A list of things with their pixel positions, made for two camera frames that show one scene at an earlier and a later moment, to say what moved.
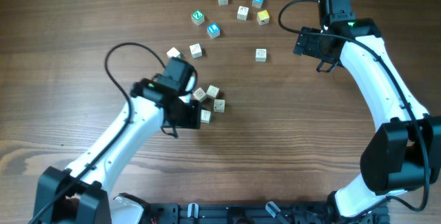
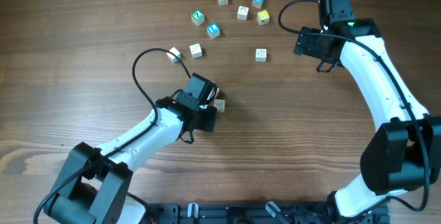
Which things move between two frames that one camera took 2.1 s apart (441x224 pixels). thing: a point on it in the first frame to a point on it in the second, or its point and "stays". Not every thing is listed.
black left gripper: x=193 y=119 to x=209 y=124
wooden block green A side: x=173 y=52 stays
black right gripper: x=305 y=44 stays
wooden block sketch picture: x=219 y=105 stays
